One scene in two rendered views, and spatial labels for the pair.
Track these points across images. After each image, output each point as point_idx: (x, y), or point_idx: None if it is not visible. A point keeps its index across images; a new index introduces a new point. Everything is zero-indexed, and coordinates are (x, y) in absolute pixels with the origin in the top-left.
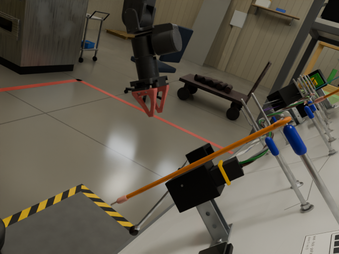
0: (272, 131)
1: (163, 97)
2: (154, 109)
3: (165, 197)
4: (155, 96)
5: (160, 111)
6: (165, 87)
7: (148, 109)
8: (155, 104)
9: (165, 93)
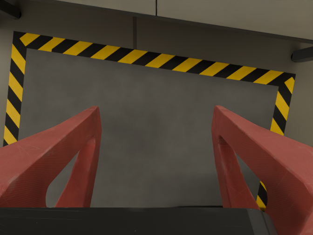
0: None
1: (65, 152)
2: (231, 116)
3: None
4: (291, 150)
5: (98, 117)
6: (20, 193)
7: (227, 155)
8: (92, 170)
9: (48, 153)
